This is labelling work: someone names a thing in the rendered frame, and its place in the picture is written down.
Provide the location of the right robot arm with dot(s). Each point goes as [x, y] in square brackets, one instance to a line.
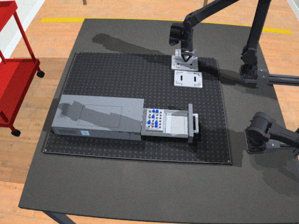
[249, 69]

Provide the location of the white block with round holes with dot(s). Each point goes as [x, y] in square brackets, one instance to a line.
[158, 117]
[179, 59]

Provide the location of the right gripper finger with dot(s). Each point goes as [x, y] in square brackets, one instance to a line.
[190, 55]

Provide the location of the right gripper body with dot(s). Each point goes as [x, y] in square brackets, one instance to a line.
[189, 47]

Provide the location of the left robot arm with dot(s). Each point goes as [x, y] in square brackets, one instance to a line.
[258, 130]

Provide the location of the white square plate with slots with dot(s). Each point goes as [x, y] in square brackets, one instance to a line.
[184, 66]

